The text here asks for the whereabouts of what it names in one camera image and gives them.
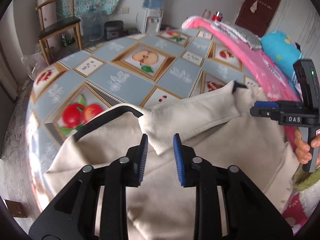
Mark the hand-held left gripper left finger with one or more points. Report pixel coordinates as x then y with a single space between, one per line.
142 160

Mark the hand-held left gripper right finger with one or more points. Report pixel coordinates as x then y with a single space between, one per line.
179 165

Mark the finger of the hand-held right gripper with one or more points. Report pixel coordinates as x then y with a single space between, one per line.
265 111

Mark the beige zip jacket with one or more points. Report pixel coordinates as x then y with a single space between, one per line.
225 135

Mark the person's right hand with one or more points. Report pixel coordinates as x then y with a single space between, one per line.
302 152

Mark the blue plush pillow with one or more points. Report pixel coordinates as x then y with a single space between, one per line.
277 47

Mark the pink floral blanket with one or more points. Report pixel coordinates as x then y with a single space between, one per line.
250 57

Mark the grey lace-edged cloth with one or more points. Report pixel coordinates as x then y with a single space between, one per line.
242 35

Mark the fruit print table cover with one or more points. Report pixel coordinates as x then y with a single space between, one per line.
125 77

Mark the brown door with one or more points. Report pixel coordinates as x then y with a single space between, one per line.
265 2

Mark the small red container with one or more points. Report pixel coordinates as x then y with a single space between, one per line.
217 17

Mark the grey rice cooker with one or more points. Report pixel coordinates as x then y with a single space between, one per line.
113 31

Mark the cardboard box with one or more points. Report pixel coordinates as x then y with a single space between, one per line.
17 208

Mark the white water dispenser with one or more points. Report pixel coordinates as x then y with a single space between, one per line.
152 22

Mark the clear empty water jug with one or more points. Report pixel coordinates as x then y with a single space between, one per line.
92 27

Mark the green can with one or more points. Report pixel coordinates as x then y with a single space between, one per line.
64 40

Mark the clear plastic bag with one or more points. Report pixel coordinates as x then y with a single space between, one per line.
32 65

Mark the wooden chair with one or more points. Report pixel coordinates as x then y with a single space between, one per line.
60 26

